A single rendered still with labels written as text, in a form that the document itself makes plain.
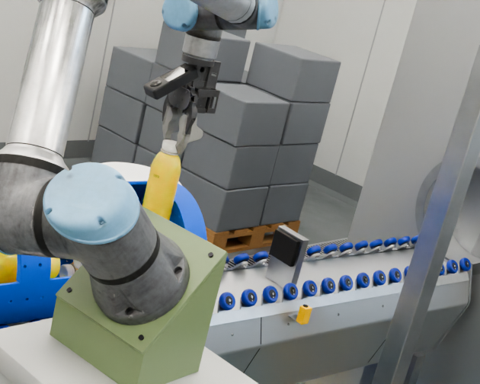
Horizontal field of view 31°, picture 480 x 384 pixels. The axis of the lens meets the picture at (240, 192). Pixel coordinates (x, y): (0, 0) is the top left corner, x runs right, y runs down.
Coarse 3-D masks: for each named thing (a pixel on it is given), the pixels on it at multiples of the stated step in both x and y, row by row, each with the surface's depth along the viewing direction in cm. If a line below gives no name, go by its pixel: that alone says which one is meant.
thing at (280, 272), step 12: (288, 228) 239; (276, 240) 237; (288, 240) 234; (300, 240) 233; (276, 252) 238; (288, 252) 234; (300, 252) 233; (276, 264) 240; (288, 264) 234; (300, 264) 235; (276, 276) 240; (288, 276) 237
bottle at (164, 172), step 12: (156, 156) 189; (168, 156) 188; (156, 168) 188; (168, 168) 188; (180, 168) 190; (156, 180) 188; (168, 180) 188; (156, 192) 189; (168, 192) 189; (144, 204) 191; (156, 204) 190; (168, 204) 191; (168, 216) 192
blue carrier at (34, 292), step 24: (144, 192) 211; (192, 216) 195; (24, 264) 166; (48, 264) 169; (0, 288) 163; (24, 288) 166; (48, 288) 170; (0, 312) 166; (24, 312) 171; (48, 312) 176
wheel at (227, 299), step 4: (228, 292) 213; (220, 296) 212; (224, 296) 212; (228, 296) 213; (232, 296) 214; (220, 300) 212; (224, 300) 211; (228, 300) 212; (232, 300) 213; (220, 304) 212; (224, 304) 211; (228, 304) 212; (232, 304) 213; (224, 308) 212; (228, 308) 212; (232, 308) 213
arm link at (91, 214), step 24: (72, 168) 119; (96, 168) 118; (48, 192) 117; (72, 192) 117; (96, 192) 116; (120, 192) 116; (48, 216) 115; (72, 216) 114; (96, 216) 114; (120, 216) 115; (144, 216) 121; (48, 240) 119; (72, 240) 115; (96, 240) 115; (120, 240) 117; (144, 240) 121; (96, 264) 120; (120, 264) 120
